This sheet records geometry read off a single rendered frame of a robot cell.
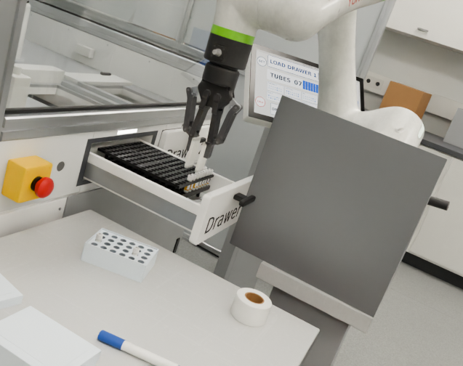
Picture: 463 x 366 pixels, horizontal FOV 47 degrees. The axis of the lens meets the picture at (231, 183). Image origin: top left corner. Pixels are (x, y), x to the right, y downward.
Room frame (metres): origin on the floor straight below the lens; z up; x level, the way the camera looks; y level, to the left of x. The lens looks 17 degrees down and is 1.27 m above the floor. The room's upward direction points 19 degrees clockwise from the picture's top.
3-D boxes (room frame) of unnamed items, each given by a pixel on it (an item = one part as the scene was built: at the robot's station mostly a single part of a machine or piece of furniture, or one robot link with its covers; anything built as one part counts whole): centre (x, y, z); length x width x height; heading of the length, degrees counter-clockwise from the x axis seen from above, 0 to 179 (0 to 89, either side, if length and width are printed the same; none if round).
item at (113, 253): (0.93, 0.16, 0.78); 0.12 x 0.08 x 0.04; 86
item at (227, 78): (1.14, 0.09, 1.12); 0.08 x 0.07 x 0.09; 71
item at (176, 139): (1.52, 0.17, 0.87); 0.29 x 0.02 x 0.11; 161
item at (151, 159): (1.20, 0.18, 0.87); 0.22 x 0.18 x 0.06; 71
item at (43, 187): (0.90, 0.33, 0.88); 0.04 x 0.03 x 0.04; 161
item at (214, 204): (1.13, -0.01, 0.87); 0.29 x 0.02 x 0.11; 161
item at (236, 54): (1.14, 0.10, 1.19); 0.12 x 0.09 x 0.06; 161
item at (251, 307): (0.90, -0.11, 0.78); 0.07 x 0.07 x 0.04
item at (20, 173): (0.91, 0.36, 0.88); 0.07 x 0.05 x 0.07; 161
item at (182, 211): (1.20, 0.19, 0.86); 0.40 x 0.26 x 0.06; 71
